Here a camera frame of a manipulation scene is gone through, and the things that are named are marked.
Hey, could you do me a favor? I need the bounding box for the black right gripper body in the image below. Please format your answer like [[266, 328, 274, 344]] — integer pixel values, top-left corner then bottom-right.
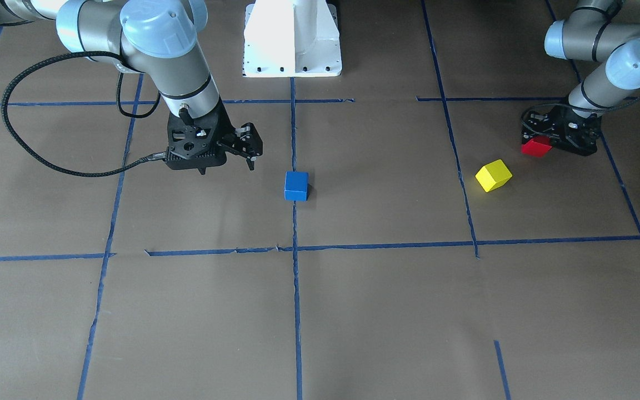
[[165, 101, 234, 170]]

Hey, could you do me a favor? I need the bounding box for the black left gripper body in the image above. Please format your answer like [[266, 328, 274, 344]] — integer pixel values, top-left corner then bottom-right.
[[542, 104, 602, 156]]

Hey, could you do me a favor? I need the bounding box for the red wooden block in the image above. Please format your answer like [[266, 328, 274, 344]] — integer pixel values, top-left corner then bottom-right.
[[521, 135, 553, 158]]

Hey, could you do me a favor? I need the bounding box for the blue wooden block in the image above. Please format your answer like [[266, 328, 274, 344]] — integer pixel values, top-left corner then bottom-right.
[[284, 171, 309, 202]]

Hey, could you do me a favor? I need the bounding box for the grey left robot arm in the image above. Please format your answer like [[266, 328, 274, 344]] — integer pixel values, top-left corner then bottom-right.
[[521, 1, 640, 157]]

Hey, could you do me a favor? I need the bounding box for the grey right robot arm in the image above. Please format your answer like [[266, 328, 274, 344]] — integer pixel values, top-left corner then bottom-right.
[[0, 1, 263, 177]]

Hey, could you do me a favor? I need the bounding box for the yellow wooden block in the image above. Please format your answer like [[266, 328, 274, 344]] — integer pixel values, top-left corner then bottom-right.
[[475, 159, 513, 192]]

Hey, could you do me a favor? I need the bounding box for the black braided cable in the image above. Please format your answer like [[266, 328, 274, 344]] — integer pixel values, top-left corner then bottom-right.
[[1, 51, 168, 178]]

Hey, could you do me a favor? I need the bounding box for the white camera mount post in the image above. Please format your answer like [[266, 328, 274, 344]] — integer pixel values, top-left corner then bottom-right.
[[242, 1, 343, 78]]

